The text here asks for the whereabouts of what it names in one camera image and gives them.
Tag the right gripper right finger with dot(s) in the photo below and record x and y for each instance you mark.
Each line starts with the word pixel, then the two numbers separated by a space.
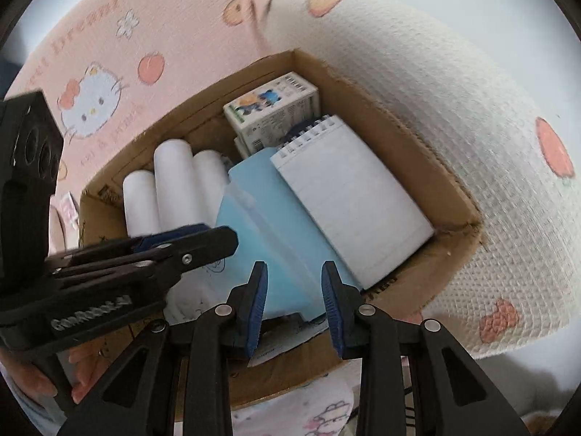
pixel 413 376

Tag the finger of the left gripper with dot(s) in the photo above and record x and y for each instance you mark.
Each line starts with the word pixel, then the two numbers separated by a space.
pixel 187 253
pixel 154 238

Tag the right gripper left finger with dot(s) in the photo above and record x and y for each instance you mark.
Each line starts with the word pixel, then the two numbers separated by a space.
pixel 137 395

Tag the white paper roll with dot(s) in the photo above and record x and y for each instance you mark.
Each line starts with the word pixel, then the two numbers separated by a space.
pixel 140 204
pixel 211 182
pixel 175 184

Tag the red white sauce sachet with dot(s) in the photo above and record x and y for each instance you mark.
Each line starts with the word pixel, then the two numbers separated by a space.
pixel 69 211

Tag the blue white tissue pack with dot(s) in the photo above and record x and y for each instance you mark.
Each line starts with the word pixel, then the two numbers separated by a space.
pixel 272 254

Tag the person's left hand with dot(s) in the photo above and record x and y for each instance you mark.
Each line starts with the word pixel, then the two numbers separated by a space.
pixel 89 364

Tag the white paper roll in box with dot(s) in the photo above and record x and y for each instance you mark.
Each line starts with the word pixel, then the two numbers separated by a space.
pixel 211 182

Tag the light blue flat pack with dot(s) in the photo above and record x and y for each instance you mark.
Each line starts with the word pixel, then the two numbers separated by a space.
pixel 260 180

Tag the green white cartoon box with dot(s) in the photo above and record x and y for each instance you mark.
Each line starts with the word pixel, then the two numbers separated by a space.
pixel 262 117

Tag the white spiral notepad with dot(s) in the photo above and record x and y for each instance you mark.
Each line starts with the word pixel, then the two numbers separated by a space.
pixel 366 215

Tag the pink Hello Kitty blanket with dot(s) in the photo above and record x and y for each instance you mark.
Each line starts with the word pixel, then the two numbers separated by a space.
pixel 111 68

